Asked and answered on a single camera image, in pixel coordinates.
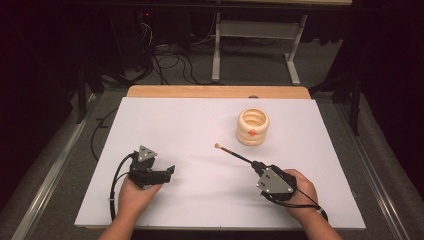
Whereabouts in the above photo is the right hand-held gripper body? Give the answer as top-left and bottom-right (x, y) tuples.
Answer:
(255, 164), (298, 203)

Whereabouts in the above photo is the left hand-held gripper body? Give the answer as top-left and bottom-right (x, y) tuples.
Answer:
(127, 145), (176, 190)

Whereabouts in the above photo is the thin black-handled brush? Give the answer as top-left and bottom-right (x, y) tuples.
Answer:
(214, 142), (256, 165)

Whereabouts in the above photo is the person's left hand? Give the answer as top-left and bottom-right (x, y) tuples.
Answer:
(117, 175), (163, 222)

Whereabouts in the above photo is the person's right hand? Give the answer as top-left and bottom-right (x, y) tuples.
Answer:
(282, 168), (320, 222)

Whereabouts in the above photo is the cream ribbed round pot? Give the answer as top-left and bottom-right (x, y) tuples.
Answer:
(235, 107), (271, 147)

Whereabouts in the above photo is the white board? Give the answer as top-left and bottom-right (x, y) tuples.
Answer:
(73, 96), (367, 231)

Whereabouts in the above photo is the wooden table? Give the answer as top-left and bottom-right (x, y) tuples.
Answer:
(126, 84), (312, 100)

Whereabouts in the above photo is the black metal stand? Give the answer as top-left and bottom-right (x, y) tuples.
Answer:
(308, 66), (364, 137)
(75, 63), (105, 125)

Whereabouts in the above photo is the left hand-held gripper cable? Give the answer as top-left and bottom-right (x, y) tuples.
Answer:
(109, 151), (138, 222)

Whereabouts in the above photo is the hand-held gripper cable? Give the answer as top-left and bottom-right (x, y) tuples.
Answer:
(109, 151), (138, 222)
(263, 188), (330, 223)

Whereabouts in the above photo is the right hand-held gripper cable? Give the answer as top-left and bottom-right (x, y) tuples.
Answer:
(263, 188), (330, 223)

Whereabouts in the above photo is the black floor cable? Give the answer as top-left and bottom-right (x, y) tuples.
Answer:
(90, 107), (118, 163)

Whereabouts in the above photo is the aluminium floor rail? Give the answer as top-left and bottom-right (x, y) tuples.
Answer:
(335, 102), (412, 240)
(10, 92), (102, 240)

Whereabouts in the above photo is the tangle of black floor cables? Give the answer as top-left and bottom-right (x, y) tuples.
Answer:
(133, 19), (214, 86)

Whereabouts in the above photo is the white metal table frame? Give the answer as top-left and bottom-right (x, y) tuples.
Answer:
(211, 11), (310, 86)

